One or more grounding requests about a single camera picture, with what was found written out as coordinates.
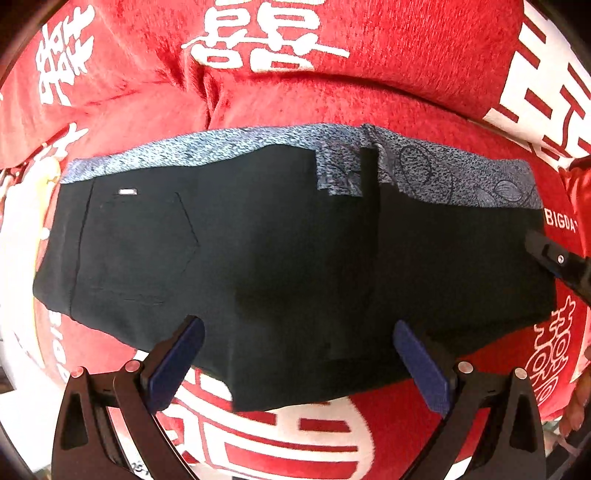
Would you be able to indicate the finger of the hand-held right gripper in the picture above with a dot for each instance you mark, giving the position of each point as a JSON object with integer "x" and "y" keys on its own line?
{"x": 561, "y": 261}

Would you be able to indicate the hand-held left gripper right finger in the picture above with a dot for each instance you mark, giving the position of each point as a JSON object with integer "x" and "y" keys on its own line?
{"x": 422, "y": 369}

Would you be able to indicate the white folded cloth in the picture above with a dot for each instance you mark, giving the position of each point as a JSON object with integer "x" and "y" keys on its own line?
{"x": 18, "y": 258}

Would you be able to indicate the red printed blanket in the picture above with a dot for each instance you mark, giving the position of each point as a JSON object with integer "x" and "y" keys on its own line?
{"x": 392, "y": 78}

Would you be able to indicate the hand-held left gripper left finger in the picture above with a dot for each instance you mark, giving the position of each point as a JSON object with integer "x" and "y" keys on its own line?
{"x": 178, "y": 364}

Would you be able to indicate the black pants with patterned lining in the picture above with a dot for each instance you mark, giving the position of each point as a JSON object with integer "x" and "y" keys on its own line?
{"x": 286, "y": 258}

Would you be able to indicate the person's right hand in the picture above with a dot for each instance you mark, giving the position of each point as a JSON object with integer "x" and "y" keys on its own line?
{"x": 575, "y": 410}

